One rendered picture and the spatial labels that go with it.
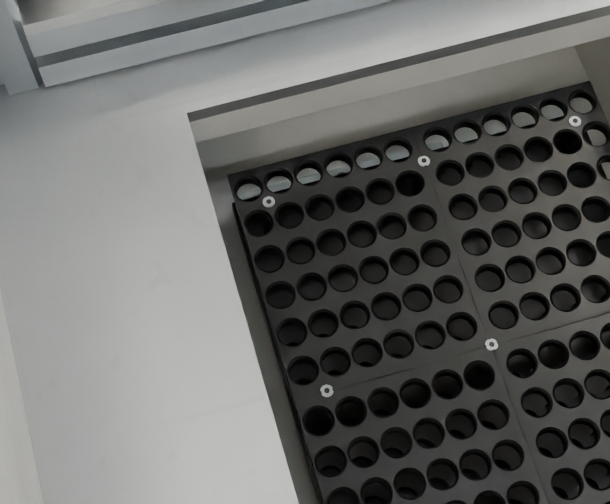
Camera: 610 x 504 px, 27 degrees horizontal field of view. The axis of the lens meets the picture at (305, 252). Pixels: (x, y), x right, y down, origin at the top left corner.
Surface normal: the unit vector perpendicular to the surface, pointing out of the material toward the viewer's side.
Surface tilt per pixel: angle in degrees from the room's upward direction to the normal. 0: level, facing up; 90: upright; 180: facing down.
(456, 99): 0
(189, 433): 0
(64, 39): 90
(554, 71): 0
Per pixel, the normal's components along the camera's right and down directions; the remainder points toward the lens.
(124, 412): -0.01, -0.40
